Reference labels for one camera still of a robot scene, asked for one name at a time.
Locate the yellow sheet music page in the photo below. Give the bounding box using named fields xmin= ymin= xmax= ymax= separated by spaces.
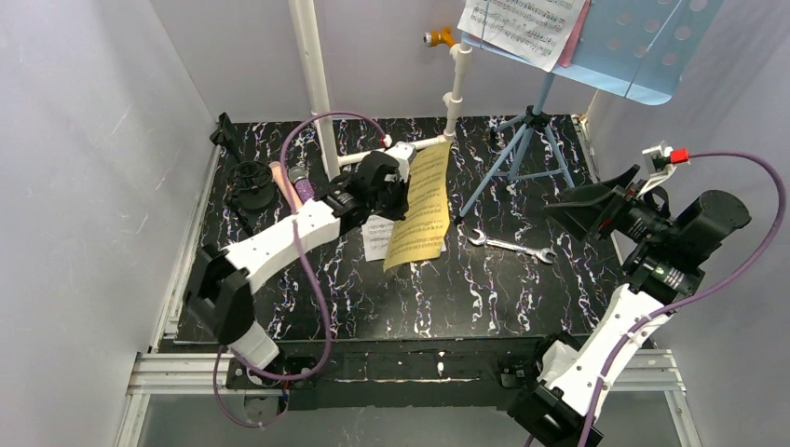
xmin=383 ymin=142 xmax=451 ymax=271

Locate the pink toy microphone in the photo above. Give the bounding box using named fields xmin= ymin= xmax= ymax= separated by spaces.
xmin=269 ymin=161 xmax=303 ymax=213

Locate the black tripod shock-mount stand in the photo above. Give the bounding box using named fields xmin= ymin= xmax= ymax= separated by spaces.
xmin=224 ymin=160 xmax=276 ymax=244

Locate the black round-base microphone stand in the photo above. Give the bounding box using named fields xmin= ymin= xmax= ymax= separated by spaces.
xmin=210 ymin=112 xmax=276 ymax=212

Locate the pink paper sheet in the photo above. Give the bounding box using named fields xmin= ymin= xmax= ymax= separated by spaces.
xmin=556 ymin=0 xmax=591 ymax=68

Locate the blue tripod music stand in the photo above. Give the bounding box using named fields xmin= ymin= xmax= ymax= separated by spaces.
xmin=455 ymin=1 xmax=722 ymax=224

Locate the purple glitter microphone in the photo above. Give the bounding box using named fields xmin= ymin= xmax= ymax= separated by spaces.
xmin=287 ymin=166 xmax=315 ymax=202

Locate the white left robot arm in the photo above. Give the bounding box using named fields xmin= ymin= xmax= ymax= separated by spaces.
xmin=184 ymin=142 xmax=417 ymax=380

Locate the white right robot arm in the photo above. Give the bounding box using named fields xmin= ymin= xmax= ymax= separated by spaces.
xmin=507 ymin=166 xmax=751 ymax=446

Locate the silver open-end wrench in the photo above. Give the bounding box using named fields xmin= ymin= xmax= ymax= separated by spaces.
xmin=467 ymin=229 xmax=556 ymax=264

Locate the orange pipe valve fitting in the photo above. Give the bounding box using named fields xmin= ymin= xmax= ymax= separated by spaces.
xmin=423 ymin=27 xmax=456 ymax=48

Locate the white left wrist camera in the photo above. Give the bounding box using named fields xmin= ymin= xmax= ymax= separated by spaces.
xmin=384 ymin=142 xmax=418 ymax=183

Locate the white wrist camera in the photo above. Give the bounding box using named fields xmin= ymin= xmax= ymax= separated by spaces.
xmin=638 ymin=141 xmax=690 ymax=197
xmin=384 ymin=142 xmax=418 ymax=183

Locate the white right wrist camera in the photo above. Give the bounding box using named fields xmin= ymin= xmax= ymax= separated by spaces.
xmin=638 ymin=141 xmax=690 ymax=197

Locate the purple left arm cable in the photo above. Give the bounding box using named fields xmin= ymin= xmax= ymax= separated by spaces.
xmin=212 ymin=111 xmax=393 ymax=430

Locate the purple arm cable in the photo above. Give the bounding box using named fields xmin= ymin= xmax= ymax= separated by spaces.
xmin=524 ymin=151 xmax=788 ymax=447
xmin=212 ymin=111 xmax=393 ymax=430

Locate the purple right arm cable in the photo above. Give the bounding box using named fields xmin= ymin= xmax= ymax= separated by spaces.
xmin=524 ymin=151 xmax=788 ymax=447

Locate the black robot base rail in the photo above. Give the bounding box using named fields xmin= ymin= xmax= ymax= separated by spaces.
xmin=227 ymin=332 xmax=581 ymax=411

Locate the white PVC pipe frame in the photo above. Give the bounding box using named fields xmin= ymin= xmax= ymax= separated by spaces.
xmin=289 ymin=1 xmax=472 ymax=180

